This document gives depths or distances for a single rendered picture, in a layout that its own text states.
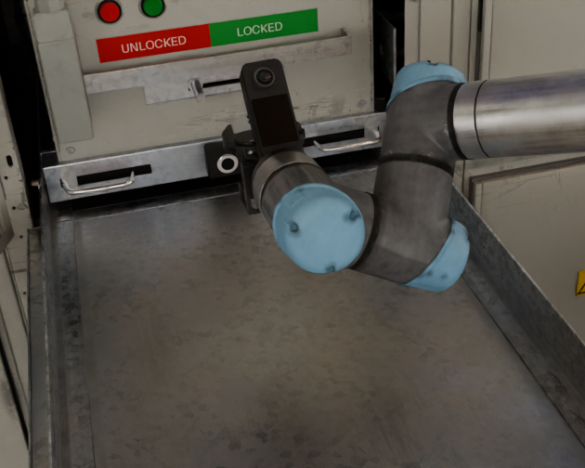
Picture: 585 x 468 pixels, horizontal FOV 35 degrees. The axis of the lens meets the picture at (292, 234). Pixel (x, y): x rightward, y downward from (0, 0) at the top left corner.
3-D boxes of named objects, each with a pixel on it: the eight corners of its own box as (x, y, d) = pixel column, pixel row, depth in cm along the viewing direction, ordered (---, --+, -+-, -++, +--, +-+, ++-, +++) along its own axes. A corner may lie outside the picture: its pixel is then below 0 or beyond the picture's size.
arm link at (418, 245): (485, 182, 90) (386, 148, 86) (469, 293, 87) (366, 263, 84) (441, 199, 97) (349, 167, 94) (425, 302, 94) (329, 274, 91)
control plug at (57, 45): (95, 140, 125) (71, 14, 116) (58, 146, 124) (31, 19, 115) (91, 116, 132) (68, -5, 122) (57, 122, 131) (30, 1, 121)
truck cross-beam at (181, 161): (392, 145, 149) (392, 110, 145) (50, 203, 139) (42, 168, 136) (382, 132, 153) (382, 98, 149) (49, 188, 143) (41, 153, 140)
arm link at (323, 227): (356, 291, 84) (269, 266, 81) (324, 246, 94) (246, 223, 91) (389, 213, 82) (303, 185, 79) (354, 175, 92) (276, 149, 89)
